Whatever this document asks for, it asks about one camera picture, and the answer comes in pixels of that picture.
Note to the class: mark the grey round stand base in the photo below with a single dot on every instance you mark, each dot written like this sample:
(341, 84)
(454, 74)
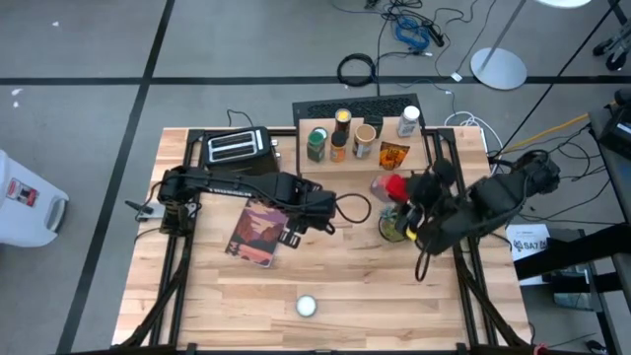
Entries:
(498, 69)

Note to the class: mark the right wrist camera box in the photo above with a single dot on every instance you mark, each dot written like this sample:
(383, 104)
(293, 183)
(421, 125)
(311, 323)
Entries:
(444, 170)

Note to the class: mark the orange taco mix packet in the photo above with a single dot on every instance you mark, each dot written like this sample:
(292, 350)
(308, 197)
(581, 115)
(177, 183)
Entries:
(393, 155)

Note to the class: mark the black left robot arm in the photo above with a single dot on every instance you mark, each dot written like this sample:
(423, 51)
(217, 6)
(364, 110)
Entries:
(231, 190)

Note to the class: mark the blue floral patterned tin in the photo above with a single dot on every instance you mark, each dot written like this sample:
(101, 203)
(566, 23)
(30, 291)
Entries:
(306, 305)

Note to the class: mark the white-lid glass spice jar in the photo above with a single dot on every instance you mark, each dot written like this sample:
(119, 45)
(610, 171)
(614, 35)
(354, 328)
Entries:
(408, 120)

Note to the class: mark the black aluminium table frame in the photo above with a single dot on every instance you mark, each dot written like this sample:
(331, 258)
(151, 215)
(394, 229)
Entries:
(177, 276)

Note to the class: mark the white paper sheet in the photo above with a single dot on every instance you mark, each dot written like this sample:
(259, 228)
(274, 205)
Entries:
(525, 246)

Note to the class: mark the green spice tin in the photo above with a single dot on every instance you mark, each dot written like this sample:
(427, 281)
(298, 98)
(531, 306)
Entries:
(374, 123)

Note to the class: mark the black toaster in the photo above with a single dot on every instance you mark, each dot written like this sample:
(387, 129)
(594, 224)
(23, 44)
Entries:
(241, 148)

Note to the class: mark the gold-lid seasoning jar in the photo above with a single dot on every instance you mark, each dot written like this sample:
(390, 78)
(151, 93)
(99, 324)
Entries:
(364, 140)

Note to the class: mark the succulent in black pot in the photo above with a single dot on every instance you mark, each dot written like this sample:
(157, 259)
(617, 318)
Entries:
(389, 227)

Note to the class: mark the green-lid glass herb jar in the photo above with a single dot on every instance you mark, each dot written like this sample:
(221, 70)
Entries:
(315, 146)

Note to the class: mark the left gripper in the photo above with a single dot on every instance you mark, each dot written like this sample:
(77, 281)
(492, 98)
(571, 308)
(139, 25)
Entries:
(310, 207)

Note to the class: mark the black keyboard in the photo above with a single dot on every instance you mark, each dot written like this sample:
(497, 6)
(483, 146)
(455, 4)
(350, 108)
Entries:
(355, 106)

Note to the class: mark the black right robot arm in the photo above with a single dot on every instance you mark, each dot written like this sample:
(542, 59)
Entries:
(498, 197)

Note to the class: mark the white trash bin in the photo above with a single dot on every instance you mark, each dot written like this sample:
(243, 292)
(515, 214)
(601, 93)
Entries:
(29, 197)

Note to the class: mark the colourful magazine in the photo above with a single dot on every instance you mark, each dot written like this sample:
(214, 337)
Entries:
(256, 234)

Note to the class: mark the brown labelled spice jar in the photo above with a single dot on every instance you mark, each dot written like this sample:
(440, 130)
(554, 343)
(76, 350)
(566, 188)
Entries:
(342, 120)

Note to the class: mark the wooden shelf with black legs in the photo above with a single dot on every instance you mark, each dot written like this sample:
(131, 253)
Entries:
(360, 160)

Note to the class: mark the red-lid spice jar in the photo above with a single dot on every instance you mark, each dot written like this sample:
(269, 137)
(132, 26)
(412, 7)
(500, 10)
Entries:
(392, 187)

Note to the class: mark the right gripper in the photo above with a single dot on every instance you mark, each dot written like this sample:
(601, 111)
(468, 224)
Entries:
(426, 212)

